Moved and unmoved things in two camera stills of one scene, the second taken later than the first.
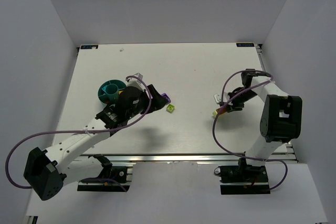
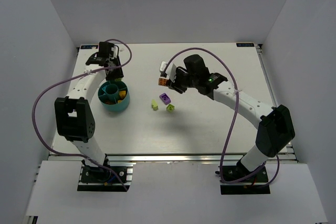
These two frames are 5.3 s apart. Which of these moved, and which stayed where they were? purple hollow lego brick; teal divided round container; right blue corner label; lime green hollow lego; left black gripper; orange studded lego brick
Moved: orange studded lego brick; left black gripper
Stayed: teal divided round container; purple hollow lego brick; lime green hollow lego; right blue corner label
